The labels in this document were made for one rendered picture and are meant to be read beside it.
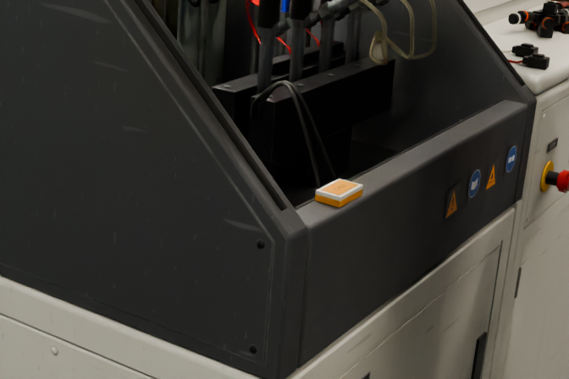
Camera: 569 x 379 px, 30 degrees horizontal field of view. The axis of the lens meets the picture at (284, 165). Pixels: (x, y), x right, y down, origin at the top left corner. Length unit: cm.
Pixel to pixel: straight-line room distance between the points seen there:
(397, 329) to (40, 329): 43
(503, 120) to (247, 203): 56
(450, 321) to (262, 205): 55
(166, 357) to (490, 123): 56
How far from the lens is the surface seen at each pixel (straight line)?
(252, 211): 102
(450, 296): 146
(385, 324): 128
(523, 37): 189
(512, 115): 152
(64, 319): 123
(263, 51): 138
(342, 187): 111
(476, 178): 143
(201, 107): 103
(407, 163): 125
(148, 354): 116
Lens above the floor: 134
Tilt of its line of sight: 19 degrees down
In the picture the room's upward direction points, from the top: 4 degrees clockwise
